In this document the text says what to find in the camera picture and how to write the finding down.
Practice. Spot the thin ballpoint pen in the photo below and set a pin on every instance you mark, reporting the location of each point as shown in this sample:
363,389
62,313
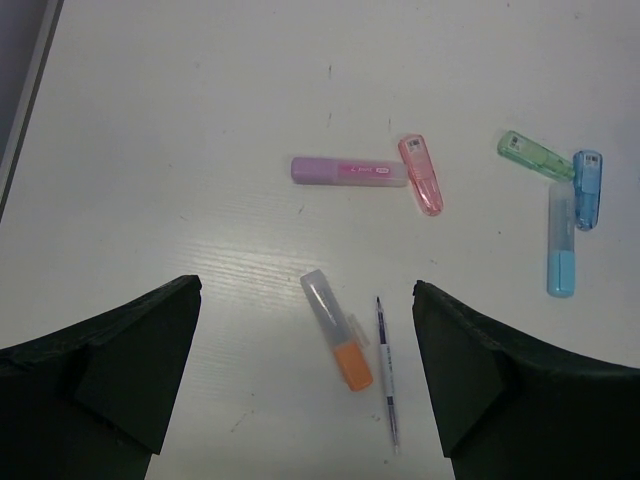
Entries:
387,375

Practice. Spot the light blue highlighter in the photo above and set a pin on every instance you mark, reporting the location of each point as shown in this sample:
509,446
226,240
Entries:
561,259

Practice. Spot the green correction tape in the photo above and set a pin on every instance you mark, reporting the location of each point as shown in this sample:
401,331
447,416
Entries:
534,156

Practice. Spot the orange highlighter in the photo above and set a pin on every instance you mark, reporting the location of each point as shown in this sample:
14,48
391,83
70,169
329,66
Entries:
340,338

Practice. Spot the purple pink highlighter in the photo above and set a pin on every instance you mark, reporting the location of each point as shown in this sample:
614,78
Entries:
347,172

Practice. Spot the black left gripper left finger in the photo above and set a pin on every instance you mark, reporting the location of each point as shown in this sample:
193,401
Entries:
94,400

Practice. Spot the blue correction tape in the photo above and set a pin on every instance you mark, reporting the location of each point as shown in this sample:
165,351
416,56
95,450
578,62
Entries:
587,185

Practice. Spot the pink correction tape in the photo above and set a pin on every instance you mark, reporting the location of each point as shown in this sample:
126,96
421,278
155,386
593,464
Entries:
415,155

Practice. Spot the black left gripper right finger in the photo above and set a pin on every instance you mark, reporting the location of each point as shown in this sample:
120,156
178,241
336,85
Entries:
510,406

